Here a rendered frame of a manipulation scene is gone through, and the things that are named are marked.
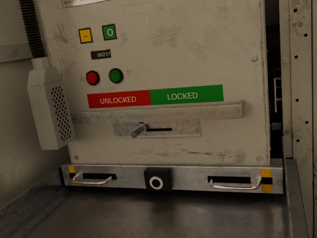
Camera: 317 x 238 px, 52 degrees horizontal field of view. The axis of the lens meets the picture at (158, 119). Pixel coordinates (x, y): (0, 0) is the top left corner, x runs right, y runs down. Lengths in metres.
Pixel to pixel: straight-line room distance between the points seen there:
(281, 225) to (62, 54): 0.59
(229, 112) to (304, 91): 0.30
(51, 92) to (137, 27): 0.23
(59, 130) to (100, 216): 0.21
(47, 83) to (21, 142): 0.28
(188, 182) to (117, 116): 0.22
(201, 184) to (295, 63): 0.39
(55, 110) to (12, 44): 0.29
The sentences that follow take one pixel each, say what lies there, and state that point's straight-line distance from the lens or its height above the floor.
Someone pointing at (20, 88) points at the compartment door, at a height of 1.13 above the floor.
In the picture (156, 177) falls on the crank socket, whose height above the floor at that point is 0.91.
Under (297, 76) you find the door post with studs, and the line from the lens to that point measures 0.89.
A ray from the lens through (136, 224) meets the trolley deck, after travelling 0.71.
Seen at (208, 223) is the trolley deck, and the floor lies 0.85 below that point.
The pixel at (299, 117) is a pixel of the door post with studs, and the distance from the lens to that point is 0.92.
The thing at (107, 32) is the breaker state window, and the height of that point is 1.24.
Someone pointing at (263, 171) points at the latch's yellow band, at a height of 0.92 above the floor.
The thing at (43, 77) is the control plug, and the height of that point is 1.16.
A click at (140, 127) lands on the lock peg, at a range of 0.73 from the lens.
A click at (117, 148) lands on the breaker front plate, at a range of 0.79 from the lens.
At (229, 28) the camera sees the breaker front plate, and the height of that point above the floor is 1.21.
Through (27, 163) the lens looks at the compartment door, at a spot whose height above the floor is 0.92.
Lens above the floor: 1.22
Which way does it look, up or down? 15 degrees down
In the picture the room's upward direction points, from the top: 8 degrees counter-clockwise
